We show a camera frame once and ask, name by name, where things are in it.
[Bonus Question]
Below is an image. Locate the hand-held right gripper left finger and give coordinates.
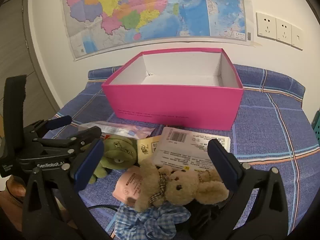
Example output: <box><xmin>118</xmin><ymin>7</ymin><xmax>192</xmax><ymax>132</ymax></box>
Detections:
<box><xmin>21</xmin><ymin>139</ymin><xmax>110</xmax><ymax>240</ymax></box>

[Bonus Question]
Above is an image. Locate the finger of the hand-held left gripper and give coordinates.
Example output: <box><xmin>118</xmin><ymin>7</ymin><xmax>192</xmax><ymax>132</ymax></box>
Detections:
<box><xmin>24</xmin><ymin>115</ymin><xmax>73</xmax><ymax>137</ymax></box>
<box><xmin>37</xmin><ymin>126</ymin><xmax>103</xmax><ymax>156</ymax></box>

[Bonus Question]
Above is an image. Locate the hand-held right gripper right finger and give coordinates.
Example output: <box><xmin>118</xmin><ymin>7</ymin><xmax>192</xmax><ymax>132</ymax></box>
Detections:
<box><xmin>207</xmin><ymin>139</ymin><xmax>292</xmax><ymax>240</ymax></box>

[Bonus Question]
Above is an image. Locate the green dinosaur plush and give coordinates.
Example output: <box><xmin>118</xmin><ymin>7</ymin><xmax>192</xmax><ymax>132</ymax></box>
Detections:
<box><xmin>89</xmin><ymin>134</ymin><xmax>138</xmax><ymax>184</ymax></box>

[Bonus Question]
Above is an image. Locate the white barcode packet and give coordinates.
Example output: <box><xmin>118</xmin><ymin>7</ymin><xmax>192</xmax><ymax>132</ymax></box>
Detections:
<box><xmin>151</xmin><ymin>127</ymin><xmax>231</xmax><ymax>172</ymax></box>

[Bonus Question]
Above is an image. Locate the pink printed tissue packet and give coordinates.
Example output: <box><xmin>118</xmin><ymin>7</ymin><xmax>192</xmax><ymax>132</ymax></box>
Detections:
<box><xmin>77</xmin><ymin>121</ymin><xmax>156</xmax><ymax>140</ymax></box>

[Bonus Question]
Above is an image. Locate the beige bunny plush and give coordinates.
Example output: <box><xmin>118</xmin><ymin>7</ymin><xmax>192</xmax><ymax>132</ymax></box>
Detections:
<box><xmin>135</xmin><ymin>159</ymin><xmax>229</xmax><ymax>212</ymax></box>

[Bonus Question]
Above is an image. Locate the yellow tissue pack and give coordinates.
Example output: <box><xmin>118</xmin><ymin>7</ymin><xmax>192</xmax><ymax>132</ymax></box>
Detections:
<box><xmin>137</xmin><ymin>135</ymin><xmax>162</xmax><ymax>167</ymax></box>

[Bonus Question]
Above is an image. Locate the pink cardboard box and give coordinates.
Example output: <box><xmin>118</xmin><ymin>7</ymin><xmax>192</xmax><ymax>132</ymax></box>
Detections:
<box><xmin>101</xmin><ymin>48</ymin><xmax>244</xmax><ymax>131</ymax></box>

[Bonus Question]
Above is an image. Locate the blue gingham scrunchie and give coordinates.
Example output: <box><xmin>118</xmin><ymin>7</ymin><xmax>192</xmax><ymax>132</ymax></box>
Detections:
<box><xmin>114</xmin><ymin>204</ymin><xmax>192</xmax><ymax>239</ymax></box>

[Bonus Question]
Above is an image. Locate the blue plaid bedsheet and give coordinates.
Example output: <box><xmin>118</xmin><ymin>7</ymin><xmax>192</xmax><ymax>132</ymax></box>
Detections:
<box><xmin>54</xmin><ymin>64</ymin><xmax>320</xmax><ymax>240</ymax></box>

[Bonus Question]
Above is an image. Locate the grey door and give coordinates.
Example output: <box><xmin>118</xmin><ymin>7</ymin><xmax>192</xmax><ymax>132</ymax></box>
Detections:
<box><xmin>0</xmin><ymin>0</ymin><xmax>62</xmax><ymax>135</ymax></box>

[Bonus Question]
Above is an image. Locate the teal plastic basket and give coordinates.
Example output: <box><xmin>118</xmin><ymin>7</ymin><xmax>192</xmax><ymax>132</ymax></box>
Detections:
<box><xmin>311</xmin><ymin>110</ymin><xmax>320</xmax><ymax>148</ymax></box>

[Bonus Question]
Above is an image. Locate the black cable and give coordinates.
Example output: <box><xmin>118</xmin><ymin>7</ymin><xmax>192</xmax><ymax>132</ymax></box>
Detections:
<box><xmin>87</xmin><ymin>204</ymin><xmax>120</xmax><ymax>212</ymax></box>

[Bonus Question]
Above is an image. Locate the colourful wall map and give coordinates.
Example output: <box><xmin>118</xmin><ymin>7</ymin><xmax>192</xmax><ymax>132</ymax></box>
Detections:
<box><xmin>61</xmin><ymin>0</ymin><xmax>253</xmax><ymax>61</ymax></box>

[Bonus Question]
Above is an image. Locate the white wall socket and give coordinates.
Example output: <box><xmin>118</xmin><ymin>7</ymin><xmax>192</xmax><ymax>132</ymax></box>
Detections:
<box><xmin>275</xmin><ymin>17</ymin><xmax>292</xmax><ymax>45</ymax></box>
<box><xmin>256</xmin><ymin>12</ymin><xmax>277</xmax><ymax>40</ymax></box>

